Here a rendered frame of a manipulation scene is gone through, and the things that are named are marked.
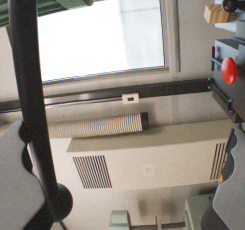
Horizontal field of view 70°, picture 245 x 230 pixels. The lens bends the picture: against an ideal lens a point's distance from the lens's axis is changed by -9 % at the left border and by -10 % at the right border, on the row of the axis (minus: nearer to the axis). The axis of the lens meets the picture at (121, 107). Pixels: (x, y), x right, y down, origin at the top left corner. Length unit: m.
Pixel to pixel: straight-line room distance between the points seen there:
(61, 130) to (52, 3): 1.55
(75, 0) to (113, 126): 1.43
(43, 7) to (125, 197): 2.43
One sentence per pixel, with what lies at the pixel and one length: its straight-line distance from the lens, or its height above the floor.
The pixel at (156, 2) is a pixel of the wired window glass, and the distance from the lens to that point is 1.58.
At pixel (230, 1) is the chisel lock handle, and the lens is 0.25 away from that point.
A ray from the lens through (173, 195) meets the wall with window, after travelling 2.56.
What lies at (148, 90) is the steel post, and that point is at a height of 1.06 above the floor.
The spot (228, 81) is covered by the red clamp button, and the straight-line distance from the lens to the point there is 0.23.
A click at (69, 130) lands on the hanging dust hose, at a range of 1.69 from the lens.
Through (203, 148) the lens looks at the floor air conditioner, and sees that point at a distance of 1.67.
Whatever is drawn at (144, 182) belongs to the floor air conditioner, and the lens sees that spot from 1.85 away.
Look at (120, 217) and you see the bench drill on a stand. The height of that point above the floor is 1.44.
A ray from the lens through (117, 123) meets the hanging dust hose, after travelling 1.57.
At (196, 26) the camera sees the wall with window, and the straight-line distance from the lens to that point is 1.57.
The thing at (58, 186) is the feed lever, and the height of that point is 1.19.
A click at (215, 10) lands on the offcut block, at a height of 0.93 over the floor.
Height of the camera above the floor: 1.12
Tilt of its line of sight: 6 degrees up
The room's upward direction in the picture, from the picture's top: 96 degrees counter-clockwise
